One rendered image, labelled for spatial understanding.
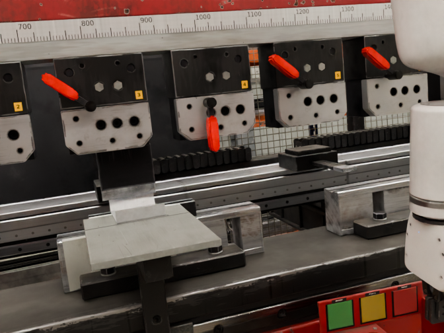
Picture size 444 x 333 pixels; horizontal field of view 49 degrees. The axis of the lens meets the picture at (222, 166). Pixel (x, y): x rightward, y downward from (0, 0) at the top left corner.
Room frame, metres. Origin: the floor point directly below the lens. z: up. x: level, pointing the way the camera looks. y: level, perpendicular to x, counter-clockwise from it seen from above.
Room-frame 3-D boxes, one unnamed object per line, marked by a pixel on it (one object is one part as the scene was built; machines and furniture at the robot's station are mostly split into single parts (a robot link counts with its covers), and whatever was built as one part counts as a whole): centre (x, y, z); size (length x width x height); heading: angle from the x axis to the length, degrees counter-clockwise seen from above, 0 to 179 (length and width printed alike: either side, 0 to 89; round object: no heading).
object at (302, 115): (1.01, -0.18, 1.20); 0.15 x 0.09 x 0.17; 107
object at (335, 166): (1.21, -0.25, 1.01); 0.26 x 0.12 x 0.05; 17
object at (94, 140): (0.90, 0.20, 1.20); 0.15 x 0.09 x 0.17; 107
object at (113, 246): (0.76, 0.14, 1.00); 0.26 x 0.18 x 0.01; 17
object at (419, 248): (0.70, -0.31, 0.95); 0.10 x 0.07 x 0.11; 12
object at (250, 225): (0.92, 0.13, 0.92); 0.39 x 0.06 x 0.10; 107
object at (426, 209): (0.69, -0.31, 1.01); 0.09 x 0.08 x 0.03; 12
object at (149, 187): (0.91, 0.18, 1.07); 0.10 x 0.02 x 0.10; 107
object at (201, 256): (0.86, 0.12, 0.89); 0.30 x 0.05 x 0.03; 107
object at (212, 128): (0.89, 0.01, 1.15); 0.04 x 0.02 x 0.10; 17
